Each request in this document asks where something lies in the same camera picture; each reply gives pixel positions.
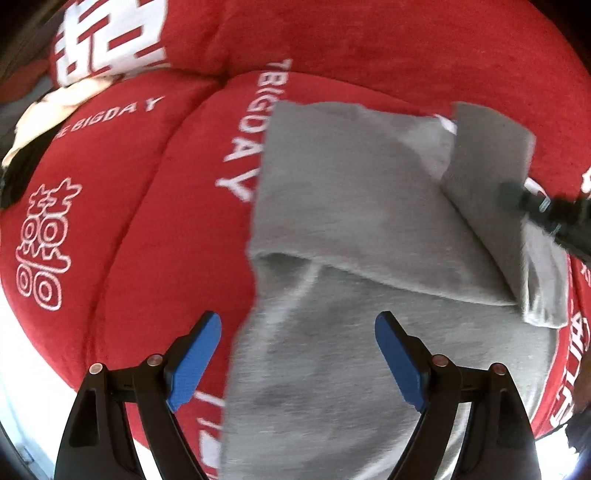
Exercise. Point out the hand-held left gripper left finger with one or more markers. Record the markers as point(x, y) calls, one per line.
point(196, 357)

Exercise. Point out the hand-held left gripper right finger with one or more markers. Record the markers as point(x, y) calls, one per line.
point(399, 357)

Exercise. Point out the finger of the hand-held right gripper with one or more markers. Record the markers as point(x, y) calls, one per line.
point(538, 207)

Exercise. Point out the grey small garment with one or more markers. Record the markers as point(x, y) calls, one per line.
point(351, 207)

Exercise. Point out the red printed blanket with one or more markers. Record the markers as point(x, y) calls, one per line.
point(152, 221)

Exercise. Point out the red printed pillow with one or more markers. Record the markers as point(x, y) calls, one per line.
point(346, 37)

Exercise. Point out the beige cloth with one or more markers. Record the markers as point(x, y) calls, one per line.
point(60, 106)

